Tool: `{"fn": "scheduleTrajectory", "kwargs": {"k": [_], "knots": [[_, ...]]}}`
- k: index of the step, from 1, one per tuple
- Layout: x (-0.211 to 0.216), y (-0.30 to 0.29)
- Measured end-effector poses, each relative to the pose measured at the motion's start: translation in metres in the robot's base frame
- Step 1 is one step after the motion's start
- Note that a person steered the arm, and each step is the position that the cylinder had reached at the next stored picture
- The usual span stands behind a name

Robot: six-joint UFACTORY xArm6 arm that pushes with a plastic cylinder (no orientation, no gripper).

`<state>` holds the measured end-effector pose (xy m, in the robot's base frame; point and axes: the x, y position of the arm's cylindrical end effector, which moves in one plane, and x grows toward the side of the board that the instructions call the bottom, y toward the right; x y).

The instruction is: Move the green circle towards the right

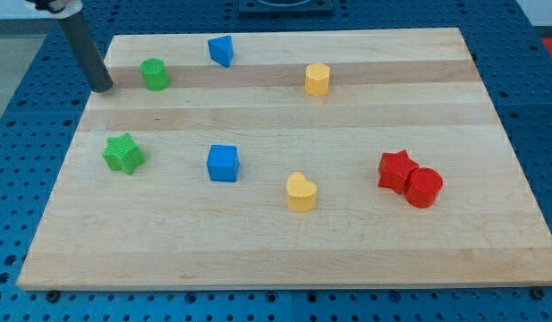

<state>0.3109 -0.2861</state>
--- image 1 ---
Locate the white rod mount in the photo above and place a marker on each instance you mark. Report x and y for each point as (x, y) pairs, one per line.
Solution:
(57, 9)

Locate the green star block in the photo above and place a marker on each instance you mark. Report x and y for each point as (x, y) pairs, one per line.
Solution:
(123, 154)

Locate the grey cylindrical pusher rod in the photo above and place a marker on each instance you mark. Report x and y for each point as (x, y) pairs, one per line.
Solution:
(86, 52)

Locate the blue triangle block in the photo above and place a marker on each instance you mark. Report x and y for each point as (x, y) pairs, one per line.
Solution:
(221, 50)

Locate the wooden board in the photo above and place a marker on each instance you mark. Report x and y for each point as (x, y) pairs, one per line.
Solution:
(168, 227)

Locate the green cylinder block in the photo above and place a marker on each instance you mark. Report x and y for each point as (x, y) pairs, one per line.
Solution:
(154, 74)

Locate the red star block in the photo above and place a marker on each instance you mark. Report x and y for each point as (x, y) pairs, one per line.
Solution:
(395, 169)

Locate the red cylinder block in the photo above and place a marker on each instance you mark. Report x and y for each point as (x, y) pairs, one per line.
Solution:
(423, 187)

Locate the blue cube block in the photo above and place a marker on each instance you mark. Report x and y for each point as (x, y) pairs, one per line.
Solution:
(223, 163)

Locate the yellow hexagon block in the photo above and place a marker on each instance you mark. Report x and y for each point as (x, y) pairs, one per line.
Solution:
(317, 79)

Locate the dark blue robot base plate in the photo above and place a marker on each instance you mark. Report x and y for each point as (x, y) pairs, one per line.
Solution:
(249, 7)

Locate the yellow heart block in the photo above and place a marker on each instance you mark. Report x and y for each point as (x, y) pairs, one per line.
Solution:
(301, 193)

